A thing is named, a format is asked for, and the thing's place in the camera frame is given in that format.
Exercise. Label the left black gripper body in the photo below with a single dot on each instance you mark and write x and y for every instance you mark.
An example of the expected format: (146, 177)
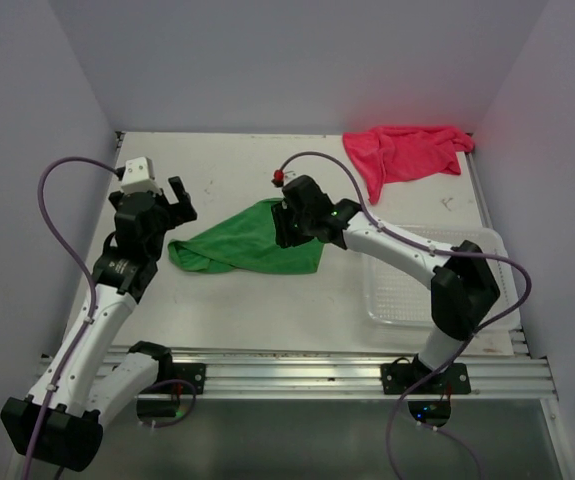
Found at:
(161, 203)

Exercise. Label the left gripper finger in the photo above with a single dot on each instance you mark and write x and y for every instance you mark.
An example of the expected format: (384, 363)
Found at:
(179, 213)
(180, 192)

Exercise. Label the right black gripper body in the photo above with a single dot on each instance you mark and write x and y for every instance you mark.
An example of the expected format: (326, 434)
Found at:
(293, 228)

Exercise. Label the green towel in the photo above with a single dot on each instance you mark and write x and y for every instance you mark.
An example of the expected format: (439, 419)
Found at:
(246, 242)

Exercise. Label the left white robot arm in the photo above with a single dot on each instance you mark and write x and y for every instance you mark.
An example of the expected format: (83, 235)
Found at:
(62, 419)

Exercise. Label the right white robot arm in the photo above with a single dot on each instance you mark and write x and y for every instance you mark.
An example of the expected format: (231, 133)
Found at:
(361, 233)

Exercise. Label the pink towel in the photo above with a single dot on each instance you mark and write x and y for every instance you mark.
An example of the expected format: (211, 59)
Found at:
(396, 154)

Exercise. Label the clear plastic tray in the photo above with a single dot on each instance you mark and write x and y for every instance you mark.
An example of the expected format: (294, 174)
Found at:
(454, 286)

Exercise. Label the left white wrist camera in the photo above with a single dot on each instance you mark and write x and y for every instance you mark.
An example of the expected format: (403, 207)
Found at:
(138, 176)

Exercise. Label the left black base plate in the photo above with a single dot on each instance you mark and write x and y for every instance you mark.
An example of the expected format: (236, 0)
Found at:
(191, 372)

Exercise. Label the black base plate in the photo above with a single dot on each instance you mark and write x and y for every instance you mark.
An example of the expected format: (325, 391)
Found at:
(398, 377)
(191, 372)

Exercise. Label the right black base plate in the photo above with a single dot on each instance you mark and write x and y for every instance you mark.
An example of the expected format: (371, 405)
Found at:
(398, 377)

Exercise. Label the aluminium mounting rail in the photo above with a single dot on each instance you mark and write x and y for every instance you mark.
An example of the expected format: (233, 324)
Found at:
(248, 375)

